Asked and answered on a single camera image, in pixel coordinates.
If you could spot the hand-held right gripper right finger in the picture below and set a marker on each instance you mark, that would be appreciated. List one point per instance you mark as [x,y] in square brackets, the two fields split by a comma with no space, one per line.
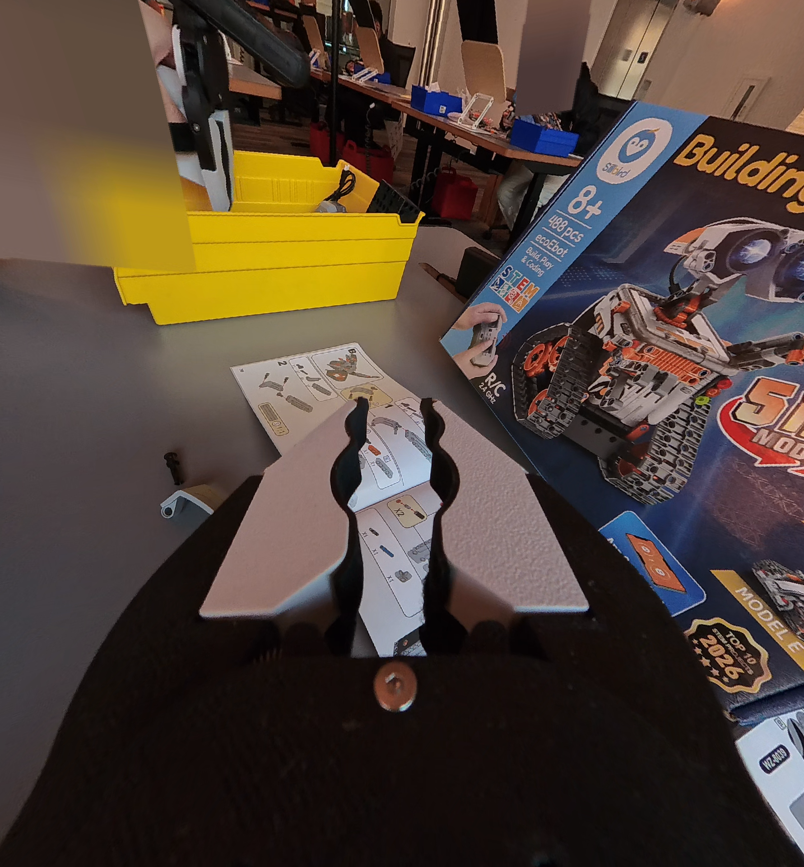
[510,542]

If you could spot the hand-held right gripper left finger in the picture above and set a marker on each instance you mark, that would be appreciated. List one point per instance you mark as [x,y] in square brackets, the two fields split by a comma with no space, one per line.
[286,542]

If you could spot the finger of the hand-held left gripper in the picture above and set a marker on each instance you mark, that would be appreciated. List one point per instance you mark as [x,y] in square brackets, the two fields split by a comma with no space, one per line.
[222,169]

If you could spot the light grey curved beam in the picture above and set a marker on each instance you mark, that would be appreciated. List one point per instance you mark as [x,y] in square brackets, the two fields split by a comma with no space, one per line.
[185,504]

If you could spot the yellow plastic bin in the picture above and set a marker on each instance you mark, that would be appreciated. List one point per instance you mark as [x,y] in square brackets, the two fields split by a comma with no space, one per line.
[273,284]

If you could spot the black connector pin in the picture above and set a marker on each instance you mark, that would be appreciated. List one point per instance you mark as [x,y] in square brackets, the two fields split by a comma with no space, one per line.
[173,467]

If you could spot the assembly instruction booklet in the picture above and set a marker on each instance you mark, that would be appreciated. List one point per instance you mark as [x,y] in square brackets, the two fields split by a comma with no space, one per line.
[256,393]

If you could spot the robot kit box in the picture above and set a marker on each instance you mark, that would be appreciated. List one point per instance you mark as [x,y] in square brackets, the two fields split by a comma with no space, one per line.
[645,440]

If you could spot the brown wooden desk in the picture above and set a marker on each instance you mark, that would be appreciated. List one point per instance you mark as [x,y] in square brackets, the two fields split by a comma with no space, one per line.
[253,85]

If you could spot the grey desk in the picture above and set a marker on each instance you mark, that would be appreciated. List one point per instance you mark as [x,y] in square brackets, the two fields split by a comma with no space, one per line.
[70,406]

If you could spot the person's left hand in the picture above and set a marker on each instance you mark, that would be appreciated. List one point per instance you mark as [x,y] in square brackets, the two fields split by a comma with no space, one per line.
[166,57]

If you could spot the grey motor block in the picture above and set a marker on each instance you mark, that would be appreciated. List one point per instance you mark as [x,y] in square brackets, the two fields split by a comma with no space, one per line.
[333,205]

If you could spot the black perforated plate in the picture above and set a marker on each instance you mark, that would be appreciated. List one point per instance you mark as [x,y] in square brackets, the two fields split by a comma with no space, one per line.
[395,203]

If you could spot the blue plastic bin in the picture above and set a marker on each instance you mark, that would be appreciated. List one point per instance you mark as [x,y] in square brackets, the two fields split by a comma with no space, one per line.
[435,101]
[544,139]

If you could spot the plywood board stand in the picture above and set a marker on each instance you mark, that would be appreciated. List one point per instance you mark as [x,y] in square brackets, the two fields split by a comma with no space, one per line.
[483,68]

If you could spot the long wooden table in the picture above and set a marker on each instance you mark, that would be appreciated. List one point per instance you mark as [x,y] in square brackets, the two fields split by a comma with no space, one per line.
[490,135]

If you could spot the black power brick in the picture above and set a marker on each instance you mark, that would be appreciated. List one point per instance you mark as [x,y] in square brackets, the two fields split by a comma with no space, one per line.
[476,271]

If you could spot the grey elevator door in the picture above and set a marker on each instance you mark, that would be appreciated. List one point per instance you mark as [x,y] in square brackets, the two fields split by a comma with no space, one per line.
[635,40]

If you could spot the white wall cabinet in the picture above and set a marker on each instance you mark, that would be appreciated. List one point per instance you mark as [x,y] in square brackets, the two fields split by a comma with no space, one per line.
[747,100]

